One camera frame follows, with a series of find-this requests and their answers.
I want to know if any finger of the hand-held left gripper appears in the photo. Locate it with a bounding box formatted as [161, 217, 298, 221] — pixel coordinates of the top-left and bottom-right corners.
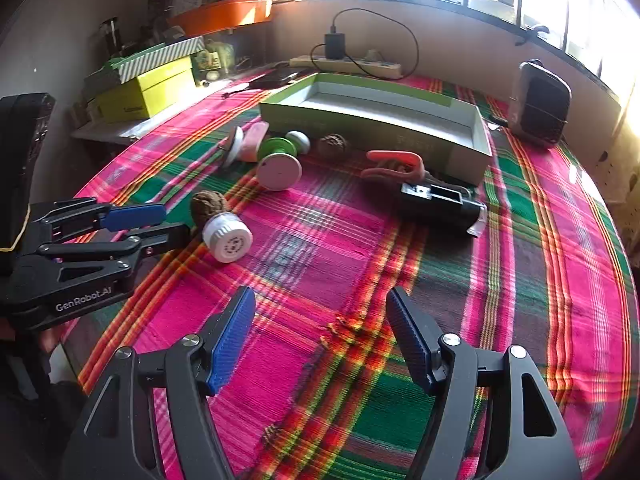
[30, 198, 168, 241]
[39, 223, 192, 263]

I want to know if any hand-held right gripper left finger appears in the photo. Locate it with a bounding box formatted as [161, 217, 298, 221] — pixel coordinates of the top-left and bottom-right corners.
[62, 285, 257, 480]

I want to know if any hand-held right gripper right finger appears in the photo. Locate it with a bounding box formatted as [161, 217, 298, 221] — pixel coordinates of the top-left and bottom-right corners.
[385, 287, 583, 480]

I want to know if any brown walnut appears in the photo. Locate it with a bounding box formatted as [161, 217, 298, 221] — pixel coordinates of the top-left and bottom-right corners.
[191, 190, 231, 228]
[316, 133, 348, 161]

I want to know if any white round ribbed cap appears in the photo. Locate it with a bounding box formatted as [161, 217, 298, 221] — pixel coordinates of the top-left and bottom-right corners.
[202, 212, 253, 264]

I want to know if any green spool with white disc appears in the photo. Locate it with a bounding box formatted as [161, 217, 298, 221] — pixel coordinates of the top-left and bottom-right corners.
[256, 136, 302, 192]

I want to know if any black rectangular battery case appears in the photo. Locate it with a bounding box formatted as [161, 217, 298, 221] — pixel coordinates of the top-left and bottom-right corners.
[398, 182, 488, 238]

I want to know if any green white cardboard box tray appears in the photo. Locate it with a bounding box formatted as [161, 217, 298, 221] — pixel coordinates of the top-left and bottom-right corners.
[259, 72, 494, 187]

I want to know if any yellow cardboard box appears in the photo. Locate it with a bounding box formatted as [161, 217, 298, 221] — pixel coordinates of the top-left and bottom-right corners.
[87, 56, 197, 123]

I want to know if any green white striped box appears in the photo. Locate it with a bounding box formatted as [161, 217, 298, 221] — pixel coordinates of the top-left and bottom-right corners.
[82, 36, 206, 86]

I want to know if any green printed box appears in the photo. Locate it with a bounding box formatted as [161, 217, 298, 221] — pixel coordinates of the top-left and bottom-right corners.
[192, 40, 236, 83]

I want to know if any dark glass jar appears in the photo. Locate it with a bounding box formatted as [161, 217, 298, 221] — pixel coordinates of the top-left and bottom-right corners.
[100, 17, 123, 58]

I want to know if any black phone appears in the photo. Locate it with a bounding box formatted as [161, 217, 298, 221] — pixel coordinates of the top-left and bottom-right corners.
[248, 67, 301, 90]

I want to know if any orange tray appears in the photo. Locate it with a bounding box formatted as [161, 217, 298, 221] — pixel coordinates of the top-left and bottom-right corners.
[167, 0, 275, 38]

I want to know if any white power strip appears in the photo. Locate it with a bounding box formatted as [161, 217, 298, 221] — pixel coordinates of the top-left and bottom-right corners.
[289, 55, 404, 81]

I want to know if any black power adapter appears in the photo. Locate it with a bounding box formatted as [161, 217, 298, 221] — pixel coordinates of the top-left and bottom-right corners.
[324, 32, 347, 61]

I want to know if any grey portable speaker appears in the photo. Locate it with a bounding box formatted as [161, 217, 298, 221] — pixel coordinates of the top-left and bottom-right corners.
[507, 59, 573, 148]

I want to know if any black window latch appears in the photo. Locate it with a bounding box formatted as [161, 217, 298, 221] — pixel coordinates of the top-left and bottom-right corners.
[515, 24, 551, 46]

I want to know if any short black cable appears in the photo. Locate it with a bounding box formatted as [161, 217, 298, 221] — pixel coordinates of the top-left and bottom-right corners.
[220, 85, 261, 101]

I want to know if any window with black frame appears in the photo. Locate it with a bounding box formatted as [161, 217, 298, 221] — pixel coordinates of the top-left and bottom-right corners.
[280, 0, 640, 106]

